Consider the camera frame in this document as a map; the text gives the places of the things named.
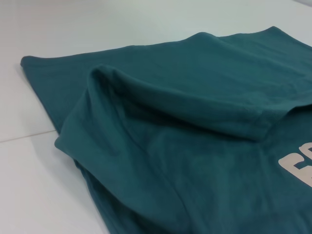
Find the teal blue shirt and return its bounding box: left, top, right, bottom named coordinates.
left=19, top=25, right=312, bottom=234

